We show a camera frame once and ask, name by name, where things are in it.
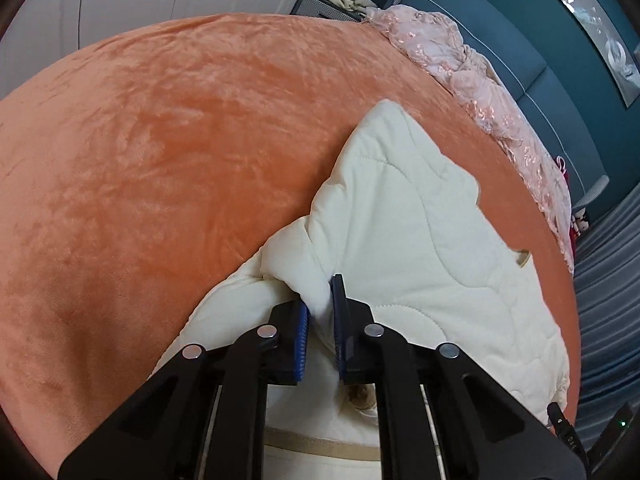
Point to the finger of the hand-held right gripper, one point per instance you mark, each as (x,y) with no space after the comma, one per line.
(563,426)

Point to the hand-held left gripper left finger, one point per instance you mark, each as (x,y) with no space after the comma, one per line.
(301,341)

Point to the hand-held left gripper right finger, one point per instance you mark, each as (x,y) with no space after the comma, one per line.
(337,331)

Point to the cream quilted blanket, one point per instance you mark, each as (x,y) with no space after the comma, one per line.
(425,210)

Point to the grey-blue curtain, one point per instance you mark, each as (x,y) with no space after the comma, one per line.
(610,285)

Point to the orange plush blanket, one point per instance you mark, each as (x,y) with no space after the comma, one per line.
(150,160)

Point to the pink lace quilt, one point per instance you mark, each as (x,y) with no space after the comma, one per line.
(450,60)

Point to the dark nightstand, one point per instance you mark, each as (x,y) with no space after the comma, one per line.
(312,7)

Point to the blue upholstered headboard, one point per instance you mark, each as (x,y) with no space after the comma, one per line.
(500,25)

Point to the framed wall picture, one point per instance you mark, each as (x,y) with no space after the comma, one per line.
(615,55)

